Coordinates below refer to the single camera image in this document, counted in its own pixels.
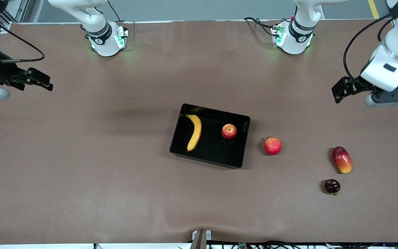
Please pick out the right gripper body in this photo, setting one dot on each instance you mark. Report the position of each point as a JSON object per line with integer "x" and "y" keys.
{"x": 1, "y": 72}

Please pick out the red yellow apple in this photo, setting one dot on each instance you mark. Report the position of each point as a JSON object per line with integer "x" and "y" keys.
{"x": 229, "y": 131}

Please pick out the black rectangular box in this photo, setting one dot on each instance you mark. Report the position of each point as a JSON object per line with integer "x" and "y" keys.
{"x": 212, "y": 152}

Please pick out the yellow banana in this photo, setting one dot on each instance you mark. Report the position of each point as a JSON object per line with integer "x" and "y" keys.
{"x": 195, "y": 133}

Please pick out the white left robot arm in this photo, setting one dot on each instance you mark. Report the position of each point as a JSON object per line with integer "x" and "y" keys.
{"x": 297, "y": 38}

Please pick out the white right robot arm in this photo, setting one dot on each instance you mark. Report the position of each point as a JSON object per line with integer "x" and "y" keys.
{"x": 107, "y": 45}

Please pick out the red orange mango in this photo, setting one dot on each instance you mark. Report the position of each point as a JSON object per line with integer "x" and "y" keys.
{"x": 342, "y": 159}

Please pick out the red pomegranate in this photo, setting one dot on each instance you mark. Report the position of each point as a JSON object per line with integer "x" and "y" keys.
{"x": 273, "y": 146}

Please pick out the dark purple mangosteen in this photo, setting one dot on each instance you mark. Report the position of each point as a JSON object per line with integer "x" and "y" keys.
{"x": 332, "y": 186}

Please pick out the brown table mat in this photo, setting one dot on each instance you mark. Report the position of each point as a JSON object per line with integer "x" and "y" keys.
{"x": 185, "y": 69}

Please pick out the aluminium frame post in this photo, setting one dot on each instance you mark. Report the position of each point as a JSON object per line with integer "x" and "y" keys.
{"x": 19, "y": 8}

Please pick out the grey bracket with white labels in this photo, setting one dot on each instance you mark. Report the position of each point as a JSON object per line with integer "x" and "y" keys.
{"x": 198, "y": 240}

